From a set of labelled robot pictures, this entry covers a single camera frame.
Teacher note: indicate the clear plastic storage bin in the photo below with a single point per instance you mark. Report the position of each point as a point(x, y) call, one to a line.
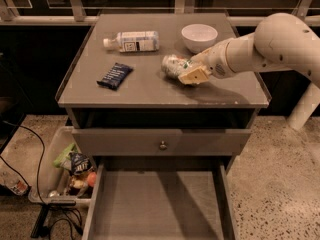
point(58, 186)

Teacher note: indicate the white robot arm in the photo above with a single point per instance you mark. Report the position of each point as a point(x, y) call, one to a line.
point(280, 42)

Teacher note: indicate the white ceramic bowl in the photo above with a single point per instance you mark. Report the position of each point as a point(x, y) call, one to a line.
point(198, 37)

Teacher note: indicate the plastic bottle on floor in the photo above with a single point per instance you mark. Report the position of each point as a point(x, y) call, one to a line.
point(14, 183)

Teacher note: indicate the silver green 7up can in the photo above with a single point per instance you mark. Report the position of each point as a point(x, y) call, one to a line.
point(173, 66)

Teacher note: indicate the clear plastic water bottle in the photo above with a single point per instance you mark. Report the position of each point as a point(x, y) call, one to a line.
point(139, 41)

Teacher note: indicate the grey top drawer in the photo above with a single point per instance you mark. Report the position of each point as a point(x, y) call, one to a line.
point(145, 142)

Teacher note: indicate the dark blue snack packet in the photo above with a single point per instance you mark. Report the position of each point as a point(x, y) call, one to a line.
point(115, 76)

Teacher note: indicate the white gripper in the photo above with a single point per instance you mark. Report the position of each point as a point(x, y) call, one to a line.
point(214, 62)

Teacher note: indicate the grey drawer cabinet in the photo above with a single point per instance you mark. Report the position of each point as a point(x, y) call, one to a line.
point(148, 99)

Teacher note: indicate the grey open middle drawer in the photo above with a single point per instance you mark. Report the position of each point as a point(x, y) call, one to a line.
point(153, 204)

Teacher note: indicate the red apple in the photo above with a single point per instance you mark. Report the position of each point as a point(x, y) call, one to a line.
point(91, 179)

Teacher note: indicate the round metal drawer knob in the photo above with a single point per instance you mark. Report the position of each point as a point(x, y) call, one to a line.
point(162, 145)

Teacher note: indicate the dark blue chip bag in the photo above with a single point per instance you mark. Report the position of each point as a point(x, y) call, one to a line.
point(79, 163)

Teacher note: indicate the green snack bag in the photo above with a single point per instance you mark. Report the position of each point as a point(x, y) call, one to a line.
point(63, 160)

